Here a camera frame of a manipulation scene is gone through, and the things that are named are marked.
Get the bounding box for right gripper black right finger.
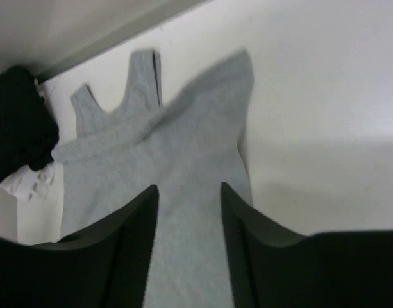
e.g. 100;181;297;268
221;183;393;307

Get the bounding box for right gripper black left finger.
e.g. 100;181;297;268
0;185;159;307

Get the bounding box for grey tank top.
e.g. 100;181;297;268
53;49;253;307

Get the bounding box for folded white tank top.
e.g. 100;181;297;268
0;164;55;201

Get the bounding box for folded black tank top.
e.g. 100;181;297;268
0;66;59;183

